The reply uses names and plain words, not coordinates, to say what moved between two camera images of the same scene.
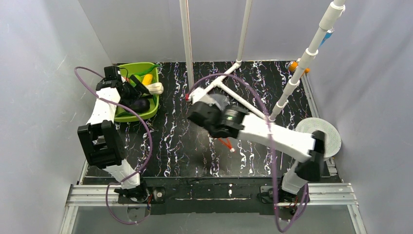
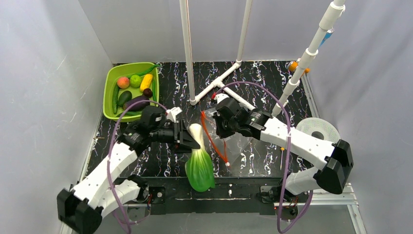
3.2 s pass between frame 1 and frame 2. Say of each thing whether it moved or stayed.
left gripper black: moved
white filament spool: stayed
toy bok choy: moved
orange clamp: stayed
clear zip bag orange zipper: moved
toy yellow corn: stayed
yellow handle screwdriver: stayed
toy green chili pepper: stayed
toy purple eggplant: stayed
